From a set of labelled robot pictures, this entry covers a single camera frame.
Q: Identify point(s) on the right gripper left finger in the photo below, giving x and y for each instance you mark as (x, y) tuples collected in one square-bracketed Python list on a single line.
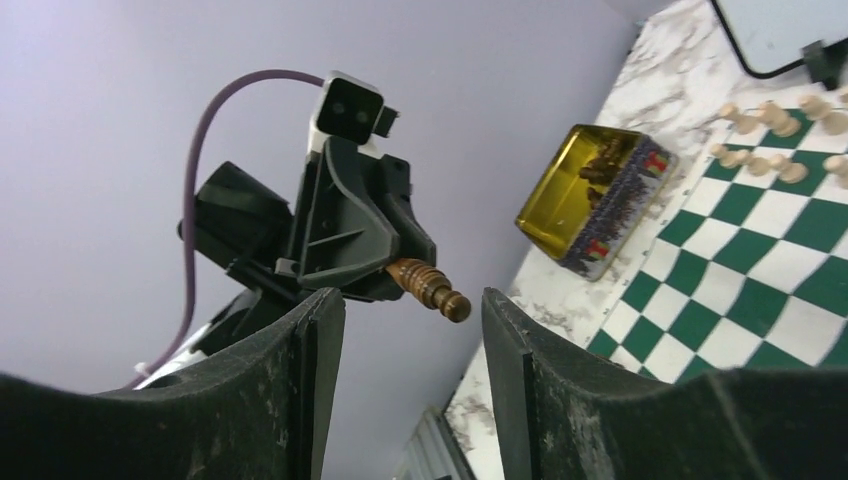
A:
[(258, 409)]

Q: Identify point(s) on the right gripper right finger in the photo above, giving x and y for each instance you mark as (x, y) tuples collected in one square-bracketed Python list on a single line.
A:
[(562, 412)]

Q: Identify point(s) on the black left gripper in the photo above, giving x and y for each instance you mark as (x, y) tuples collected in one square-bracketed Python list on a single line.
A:
[(352, 218)]

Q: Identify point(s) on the green white chess board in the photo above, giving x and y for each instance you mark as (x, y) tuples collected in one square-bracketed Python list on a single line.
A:
[(733, 276)]

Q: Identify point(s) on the light chess pieces row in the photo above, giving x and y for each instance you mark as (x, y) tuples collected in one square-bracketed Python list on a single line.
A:
[(794, 141)]

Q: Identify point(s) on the left gold tin box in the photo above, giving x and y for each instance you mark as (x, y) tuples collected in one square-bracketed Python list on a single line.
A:
[(556, 216)]

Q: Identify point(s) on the small whiteboard on stand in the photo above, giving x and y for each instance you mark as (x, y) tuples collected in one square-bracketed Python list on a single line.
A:
[(773, 37)]

